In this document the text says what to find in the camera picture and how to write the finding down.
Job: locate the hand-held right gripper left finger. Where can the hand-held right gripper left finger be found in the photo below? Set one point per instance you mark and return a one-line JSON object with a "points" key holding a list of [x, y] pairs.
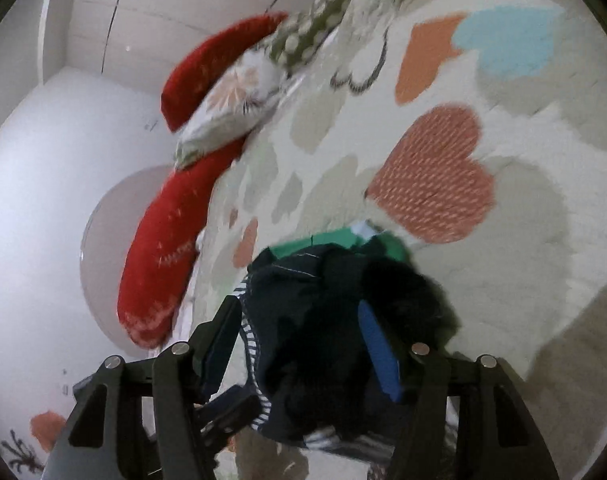
{"points": [[218, 345]]}

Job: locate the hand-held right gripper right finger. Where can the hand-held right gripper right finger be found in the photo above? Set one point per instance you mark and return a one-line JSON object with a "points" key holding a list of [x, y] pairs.
{"points": [[378, 345]]}

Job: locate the dark green pants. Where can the dark green pants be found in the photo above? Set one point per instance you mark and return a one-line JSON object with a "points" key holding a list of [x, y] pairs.
{"points": [[308, 320]]}

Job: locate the red embroidered pillow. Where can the red embroidered pillow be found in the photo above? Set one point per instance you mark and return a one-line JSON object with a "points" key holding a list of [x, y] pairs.
{"points": [[163, 240], [203, 70]]}

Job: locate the round grey headboard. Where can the round grey headboard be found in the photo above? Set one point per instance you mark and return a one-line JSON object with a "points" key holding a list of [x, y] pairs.
{"points": [[103, 260]]}

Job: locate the heart patterned bed quilt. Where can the heart patterned bed quilt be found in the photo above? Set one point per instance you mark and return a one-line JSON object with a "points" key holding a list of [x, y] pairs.
{"points": [[523, 240]]}

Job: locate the floral white pillow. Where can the floral white pillow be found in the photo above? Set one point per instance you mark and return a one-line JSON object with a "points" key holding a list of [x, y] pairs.
{"points": [[228, 110]]}

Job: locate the olive patterned blanket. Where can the olive patterned blanket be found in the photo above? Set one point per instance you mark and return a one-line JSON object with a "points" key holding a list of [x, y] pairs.
{"points": [[303, 35]]}

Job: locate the white wardrobe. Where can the white wardrobe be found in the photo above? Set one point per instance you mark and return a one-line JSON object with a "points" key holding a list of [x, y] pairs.
{"points": [[183, 10]]}

